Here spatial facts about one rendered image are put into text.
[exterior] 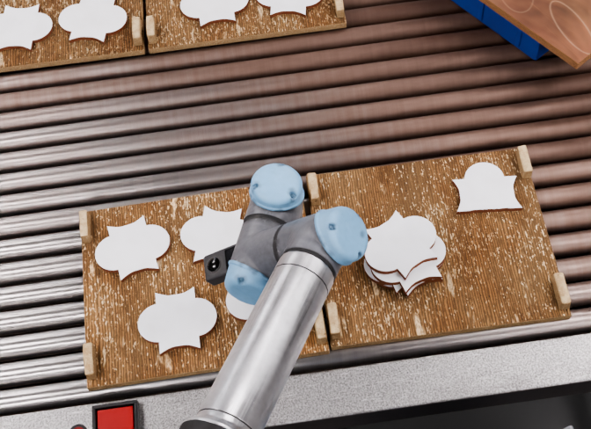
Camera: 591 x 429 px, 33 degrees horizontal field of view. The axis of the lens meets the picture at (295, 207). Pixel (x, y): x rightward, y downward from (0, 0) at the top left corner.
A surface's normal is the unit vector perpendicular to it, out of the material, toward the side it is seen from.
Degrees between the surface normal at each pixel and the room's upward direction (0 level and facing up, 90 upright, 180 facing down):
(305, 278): 24
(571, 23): 0
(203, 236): 0
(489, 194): 0
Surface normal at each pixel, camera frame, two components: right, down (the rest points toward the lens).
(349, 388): -0.06, -0.52
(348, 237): 0.68, -0.24
